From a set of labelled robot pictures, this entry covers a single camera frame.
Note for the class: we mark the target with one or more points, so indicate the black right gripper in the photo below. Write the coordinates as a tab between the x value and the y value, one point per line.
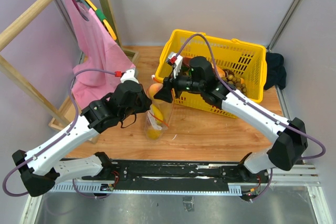
165	93

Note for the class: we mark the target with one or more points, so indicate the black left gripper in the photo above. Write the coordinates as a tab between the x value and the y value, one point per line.
146	104

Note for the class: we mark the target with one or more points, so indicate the orange yellow peach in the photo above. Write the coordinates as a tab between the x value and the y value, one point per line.
154	89

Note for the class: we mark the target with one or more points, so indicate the clear zip bag orange zipper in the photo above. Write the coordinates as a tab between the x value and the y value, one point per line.
164	107

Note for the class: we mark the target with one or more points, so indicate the brown longan bunch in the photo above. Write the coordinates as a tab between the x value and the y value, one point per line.
238	82

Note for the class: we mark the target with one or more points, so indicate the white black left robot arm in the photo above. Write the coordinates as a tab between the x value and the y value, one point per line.
44	167

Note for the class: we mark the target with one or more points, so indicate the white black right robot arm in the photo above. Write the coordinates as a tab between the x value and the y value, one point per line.
287	136

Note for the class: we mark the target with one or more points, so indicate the brown glazed hot dog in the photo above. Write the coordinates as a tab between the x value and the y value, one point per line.
186	68

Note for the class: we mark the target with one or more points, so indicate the pink shirt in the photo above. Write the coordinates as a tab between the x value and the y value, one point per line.
102	53

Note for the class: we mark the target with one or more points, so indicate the yellow plastic shopping basket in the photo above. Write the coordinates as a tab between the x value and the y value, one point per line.
246	60

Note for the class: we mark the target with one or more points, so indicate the yellow green clothes hanger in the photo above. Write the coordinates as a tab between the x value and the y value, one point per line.
99	13

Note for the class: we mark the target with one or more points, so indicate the black cloth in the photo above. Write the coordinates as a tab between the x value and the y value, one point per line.
276	72

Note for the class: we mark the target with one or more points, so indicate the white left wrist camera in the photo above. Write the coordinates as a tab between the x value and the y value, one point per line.
128	75

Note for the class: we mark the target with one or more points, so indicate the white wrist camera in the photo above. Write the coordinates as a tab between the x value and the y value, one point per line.
128	75
175	61

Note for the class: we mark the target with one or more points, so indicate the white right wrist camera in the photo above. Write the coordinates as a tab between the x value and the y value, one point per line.
175	61

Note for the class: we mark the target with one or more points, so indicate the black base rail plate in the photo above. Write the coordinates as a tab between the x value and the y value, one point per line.
177	176

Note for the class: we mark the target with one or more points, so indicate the aluminium frame post left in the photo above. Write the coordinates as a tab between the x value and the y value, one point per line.
64	32

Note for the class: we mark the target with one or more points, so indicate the aluminium frame post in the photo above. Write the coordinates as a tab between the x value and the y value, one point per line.
284	23
64	32

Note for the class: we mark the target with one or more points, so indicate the aluminium frame post right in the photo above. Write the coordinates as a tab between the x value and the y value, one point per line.
284	23

